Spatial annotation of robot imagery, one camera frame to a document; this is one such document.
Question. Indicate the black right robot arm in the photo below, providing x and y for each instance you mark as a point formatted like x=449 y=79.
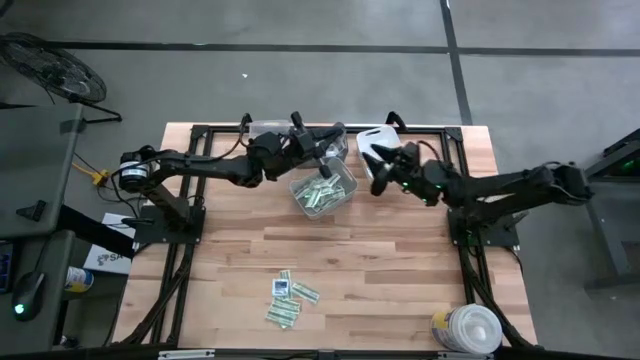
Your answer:
x=500 y=187

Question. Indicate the clear plastic bin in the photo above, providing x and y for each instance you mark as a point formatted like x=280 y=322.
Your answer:
x=265 y=127

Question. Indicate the yellow power plug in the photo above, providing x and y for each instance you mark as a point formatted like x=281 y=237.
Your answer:
x=101 y=176

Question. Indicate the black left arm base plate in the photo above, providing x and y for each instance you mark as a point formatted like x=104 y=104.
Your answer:
x=150 y=235

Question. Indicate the black computer mouse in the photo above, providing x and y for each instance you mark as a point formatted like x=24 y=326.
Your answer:
x=30 y=295

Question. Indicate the dark grey plastic bin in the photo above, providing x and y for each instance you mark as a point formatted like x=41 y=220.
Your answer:
x=302 y=164

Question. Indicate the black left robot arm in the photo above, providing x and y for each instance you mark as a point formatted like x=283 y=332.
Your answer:
x=210 y=167

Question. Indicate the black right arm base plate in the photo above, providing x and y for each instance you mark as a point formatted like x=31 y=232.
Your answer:
x=500 y=236

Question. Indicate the BZK antiseptic towelette packet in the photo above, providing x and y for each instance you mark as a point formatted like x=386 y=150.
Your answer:
x=281 y=288
x=339 y=146

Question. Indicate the black desk clamp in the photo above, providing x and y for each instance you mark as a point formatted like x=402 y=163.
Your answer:
x=31 y=211

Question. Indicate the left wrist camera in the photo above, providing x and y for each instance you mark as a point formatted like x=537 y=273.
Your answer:
x=292 y=146

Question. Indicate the dark metal cart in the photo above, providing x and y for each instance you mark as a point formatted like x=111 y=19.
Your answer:
x=610 y=240

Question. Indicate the grey side desk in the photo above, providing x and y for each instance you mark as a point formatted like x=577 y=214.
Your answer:
x=35 y=150

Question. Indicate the dark device on desk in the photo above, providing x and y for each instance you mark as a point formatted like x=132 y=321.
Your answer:
x=5 y=267

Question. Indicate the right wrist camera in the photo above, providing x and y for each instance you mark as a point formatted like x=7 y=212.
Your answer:
x=421 y=174

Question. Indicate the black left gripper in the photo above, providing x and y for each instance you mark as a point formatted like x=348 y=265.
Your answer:
x=309 y=145

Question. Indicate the white cardboard box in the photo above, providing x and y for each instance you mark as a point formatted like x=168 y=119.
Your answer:
x=107 y=260

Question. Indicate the disinfectant wipes canister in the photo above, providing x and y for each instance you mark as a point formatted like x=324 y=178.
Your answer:
x=472 y=330

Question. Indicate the black floor fan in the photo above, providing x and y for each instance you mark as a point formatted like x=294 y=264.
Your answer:
x=55 y=70

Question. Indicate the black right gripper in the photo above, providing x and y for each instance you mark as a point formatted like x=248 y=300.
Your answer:
x=397 y=167

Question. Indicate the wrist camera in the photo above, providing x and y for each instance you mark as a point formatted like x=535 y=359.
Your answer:
x=421 y=174
x=292 y=146

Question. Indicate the silver aluminium bracket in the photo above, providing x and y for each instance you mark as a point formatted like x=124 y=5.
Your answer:
x=465 y=356
x=186 y=354

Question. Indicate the white plastic bin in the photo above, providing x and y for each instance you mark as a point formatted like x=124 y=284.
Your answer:
x=375 y=135

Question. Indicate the light grey plastic bin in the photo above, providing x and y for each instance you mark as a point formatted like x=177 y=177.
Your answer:
x=345 y=177

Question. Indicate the small white yellow canister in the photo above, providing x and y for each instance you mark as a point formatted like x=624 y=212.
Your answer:
x=79 y=280

